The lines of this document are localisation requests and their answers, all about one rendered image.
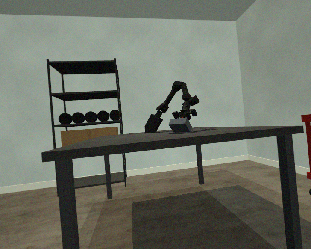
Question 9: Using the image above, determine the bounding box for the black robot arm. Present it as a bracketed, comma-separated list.
[155, 81, 199, 118]

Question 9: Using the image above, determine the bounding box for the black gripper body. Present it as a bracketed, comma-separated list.
[172, 105, 197, 119]

